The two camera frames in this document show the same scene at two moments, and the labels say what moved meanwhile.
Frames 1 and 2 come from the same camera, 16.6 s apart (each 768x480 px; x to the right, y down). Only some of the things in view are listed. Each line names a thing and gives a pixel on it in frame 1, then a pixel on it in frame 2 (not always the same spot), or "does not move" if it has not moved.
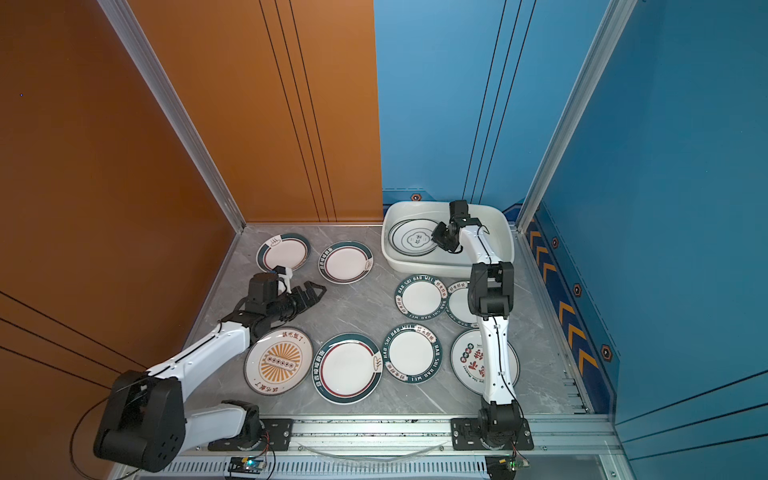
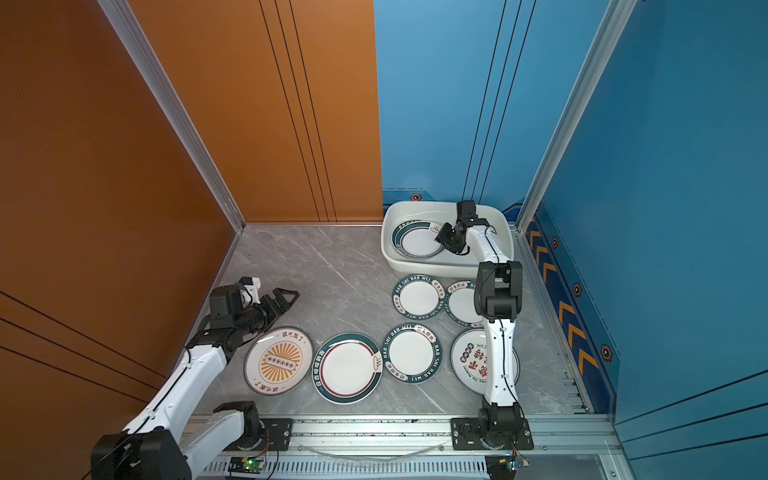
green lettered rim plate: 411,353 does not move
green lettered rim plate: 421,297 does not move
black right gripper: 437,237 does not move
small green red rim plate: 283,249 -> 415,239
